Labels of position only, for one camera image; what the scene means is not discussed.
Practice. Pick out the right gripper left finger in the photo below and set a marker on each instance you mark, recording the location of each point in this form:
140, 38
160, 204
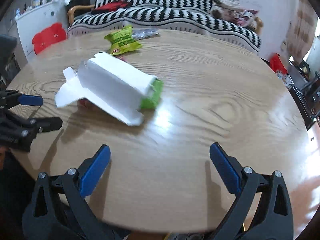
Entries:
45, 218

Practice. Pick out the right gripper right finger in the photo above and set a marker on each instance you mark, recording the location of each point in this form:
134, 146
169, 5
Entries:
273, 218

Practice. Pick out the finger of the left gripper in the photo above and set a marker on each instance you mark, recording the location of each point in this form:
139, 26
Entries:
37, 126
12, 98

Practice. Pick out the white red carton box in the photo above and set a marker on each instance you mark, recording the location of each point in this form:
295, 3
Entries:
115, 86

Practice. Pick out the red pig-shaped stool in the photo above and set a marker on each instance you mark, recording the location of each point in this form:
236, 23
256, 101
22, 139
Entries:
49, 36

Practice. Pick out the white cabinet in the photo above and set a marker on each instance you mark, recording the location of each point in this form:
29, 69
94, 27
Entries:
32, 22

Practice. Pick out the wooden sofa armrest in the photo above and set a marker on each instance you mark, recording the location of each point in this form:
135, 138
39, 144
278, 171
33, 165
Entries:
77, 11

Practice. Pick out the green snack bag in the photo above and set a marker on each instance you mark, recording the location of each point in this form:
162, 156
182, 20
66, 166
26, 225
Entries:
122, 41

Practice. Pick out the red cloth on sofa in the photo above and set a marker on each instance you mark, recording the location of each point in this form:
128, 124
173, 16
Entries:
110, 7

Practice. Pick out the silver foil wrapper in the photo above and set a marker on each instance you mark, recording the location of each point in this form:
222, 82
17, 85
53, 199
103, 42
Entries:
139, 34

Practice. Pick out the red bag on floor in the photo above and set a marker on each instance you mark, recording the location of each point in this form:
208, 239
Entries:
277, 65

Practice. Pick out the black white striped blanket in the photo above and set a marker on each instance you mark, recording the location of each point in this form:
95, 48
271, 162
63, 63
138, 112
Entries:
192, 16

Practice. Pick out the beige curtain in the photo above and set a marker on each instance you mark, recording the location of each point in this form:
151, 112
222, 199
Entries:
302, 30

